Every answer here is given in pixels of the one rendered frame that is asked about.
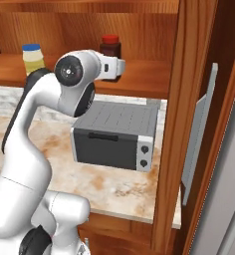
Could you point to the mayonnaise jar with blue lid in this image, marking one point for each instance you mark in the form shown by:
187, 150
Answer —
33, 61

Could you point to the wooden base cabinet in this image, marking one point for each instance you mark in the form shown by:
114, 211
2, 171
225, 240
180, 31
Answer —
122, 235

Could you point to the open wooden wall cabinet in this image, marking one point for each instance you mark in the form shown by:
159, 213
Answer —
146, 40

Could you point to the grey toaster oven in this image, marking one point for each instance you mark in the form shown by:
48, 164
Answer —
119, 132

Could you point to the dark paprika jar, red lid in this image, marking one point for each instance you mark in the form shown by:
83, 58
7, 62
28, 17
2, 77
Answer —
110, 46

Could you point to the wooden cabinet door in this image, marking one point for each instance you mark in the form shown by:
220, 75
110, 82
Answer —
179, 99

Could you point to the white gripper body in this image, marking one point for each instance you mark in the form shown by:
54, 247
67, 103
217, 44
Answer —
121, 67

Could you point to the grey fridge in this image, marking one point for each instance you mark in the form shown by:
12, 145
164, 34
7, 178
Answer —
222, 199

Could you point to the black toaster oven knob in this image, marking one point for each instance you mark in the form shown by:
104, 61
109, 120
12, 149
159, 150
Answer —
144, 149
143, 163

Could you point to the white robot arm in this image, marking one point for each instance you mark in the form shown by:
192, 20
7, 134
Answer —
26, 166

